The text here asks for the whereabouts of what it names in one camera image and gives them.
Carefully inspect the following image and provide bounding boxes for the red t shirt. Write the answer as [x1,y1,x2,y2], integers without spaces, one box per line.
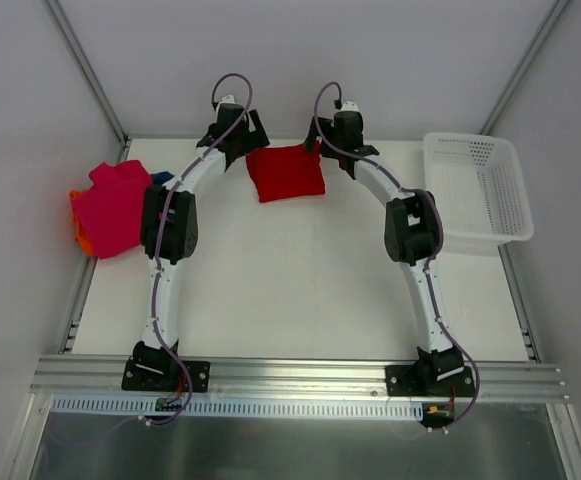
[246,142,326,203]

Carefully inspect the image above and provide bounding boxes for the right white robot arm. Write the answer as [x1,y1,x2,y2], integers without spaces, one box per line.
[304,110,465,396]

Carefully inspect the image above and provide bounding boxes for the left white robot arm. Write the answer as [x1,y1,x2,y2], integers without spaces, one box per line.
[132,95,269,390]

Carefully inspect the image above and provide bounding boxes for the blue folded t shirt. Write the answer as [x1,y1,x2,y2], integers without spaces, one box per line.
[151,171,175,188]

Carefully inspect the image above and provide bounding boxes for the white plastic basket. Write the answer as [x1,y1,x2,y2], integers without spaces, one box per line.
[423,132,534,251]

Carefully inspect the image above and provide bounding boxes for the pink folded t shirt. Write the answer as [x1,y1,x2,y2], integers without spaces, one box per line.
[74,160,152,259]

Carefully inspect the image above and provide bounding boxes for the orange folded t shirt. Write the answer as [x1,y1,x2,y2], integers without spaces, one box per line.
[69,190,94,257]

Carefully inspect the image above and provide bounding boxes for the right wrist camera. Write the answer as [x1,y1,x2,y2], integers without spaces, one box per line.
[340,100,359,112]

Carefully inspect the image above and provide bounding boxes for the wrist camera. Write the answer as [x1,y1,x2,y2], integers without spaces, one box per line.
[219,94,236,104]
[340,100,359,112]

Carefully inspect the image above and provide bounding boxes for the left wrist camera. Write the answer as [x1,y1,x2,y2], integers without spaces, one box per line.
[219,94,236,104]

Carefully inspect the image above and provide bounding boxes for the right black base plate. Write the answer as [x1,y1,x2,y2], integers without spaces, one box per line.
[384,364,476,398]

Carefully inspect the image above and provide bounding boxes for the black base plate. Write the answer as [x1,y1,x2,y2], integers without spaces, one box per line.
[121,358,211,393]
[384,364,476,398]

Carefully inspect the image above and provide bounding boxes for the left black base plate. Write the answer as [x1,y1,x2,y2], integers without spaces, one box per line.
[121,358,211,393]

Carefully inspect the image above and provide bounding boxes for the aluminium mounting rail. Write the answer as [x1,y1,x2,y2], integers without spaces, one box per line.
[30,355,570,403]

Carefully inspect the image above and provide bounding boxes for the white slotted cable duct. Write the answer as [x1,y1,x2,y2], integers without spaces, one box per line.
[51,395,423,421]

